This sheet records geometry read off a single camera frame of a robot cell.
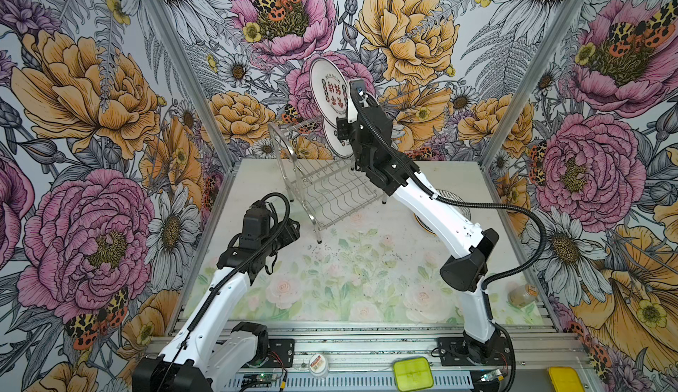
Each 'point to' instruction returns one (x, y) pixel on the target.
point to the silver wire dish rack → (326, 183)
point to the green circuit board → (255, 378)
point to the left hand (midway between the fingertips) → (292, 236)
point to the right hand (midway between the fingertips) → (349, 111)
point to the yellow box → (565, 379)
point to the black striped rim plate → (448, 195)
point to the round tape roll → (318, 365)
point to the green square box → (413, 374)
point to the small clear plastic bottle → (523, 295)
